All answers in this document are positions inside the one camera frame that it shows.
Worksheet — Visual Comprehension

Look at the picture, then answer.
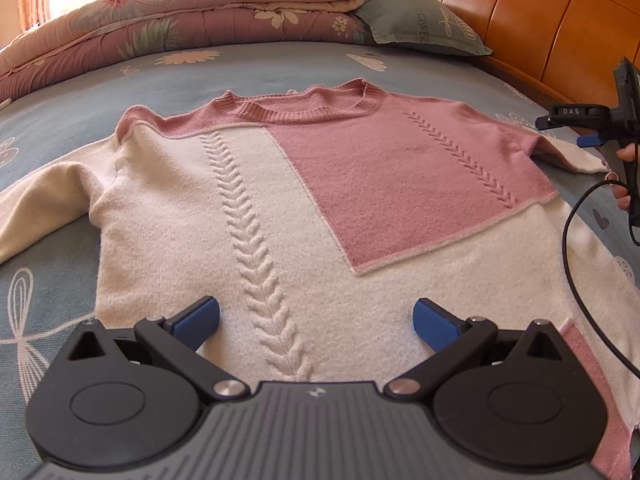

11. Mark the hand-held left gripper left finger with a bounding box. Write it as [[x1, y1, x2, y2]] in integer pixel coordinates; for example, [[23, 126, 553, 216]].
[[66, 295, 251, 404]]

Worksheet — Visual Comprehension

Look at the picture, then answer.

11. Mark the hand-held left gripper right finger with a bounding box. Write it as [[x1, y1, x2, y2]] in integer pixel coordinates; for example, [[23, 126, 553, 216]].
[[383, 297, 566, 404]]

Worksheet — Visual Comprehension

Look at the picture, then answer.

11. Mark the pink and white knit sweater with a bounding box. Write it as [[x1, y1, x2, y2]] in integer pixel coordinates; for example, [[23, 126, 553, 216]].
[[0, 78, 640, 480]]

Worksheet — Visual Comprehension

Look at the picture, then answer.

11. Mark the person's right hand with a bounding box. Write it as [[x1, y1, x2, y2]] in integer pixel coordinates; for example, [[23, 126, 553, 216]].
[[604, 142, 640, 212]]

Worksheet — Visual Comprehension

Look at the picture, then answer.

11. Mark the wooden bed headboard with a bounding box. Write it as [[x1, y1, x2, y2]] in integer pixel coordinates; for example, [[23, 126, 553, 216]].
[[380, 0, 640, 121]]

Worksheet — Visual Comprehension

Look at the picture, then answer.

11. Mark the grey-green printed pillow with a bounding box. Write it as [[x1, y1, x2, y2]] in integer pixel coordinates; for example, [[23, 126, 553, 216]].
[[354, 0, 493, 57]]

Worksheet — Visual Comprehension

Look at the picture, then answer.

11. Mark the blue floral bed sheet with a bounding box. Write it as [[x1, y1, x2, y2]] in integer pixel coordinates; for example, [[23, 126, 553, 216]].
[[0, 40, 640, 411]]

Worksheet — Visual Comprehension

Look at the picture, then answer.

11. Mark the folded pink floral quilt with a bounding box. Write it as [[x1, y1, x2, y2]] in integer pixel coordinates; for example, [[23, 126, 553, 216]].
[[0, 0, 418, 106]]

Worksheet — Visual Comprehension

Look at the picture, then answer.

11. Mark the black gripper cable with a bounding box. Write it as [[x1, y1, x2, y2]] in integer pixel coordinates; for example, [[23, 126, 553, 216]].
[[561, 180, 640, 379]]

